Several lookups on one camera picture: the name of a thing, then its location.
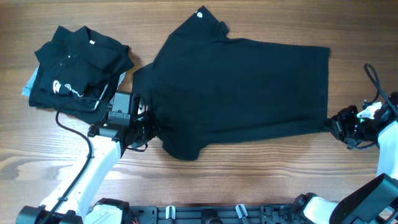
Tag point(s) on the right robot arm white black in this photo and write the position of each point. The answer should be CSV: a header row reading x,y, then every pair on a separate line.
x,y
376,201

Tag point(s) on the black t-shirt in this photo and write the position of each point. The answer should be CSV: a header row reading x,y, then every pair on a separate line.
x,y
205,88

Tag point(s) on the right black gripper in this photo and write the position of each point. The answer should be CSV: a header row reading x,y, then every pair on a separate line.
x,y
337,123

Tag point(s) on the stack of folded black clothes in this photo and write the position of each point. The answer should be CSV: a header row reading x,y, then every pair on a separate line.
x,y
79,73

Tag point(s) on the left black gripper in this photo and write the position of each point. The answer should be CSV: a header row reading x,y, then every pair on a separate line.
x,y
153,130

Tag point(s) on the light grey folded garment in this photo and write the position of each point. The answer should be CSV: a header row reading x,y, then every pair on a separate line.
x,y
26,90

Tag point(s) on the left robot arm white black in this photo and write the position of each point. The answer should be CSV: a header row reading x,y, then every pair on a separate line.
x,y
128,126

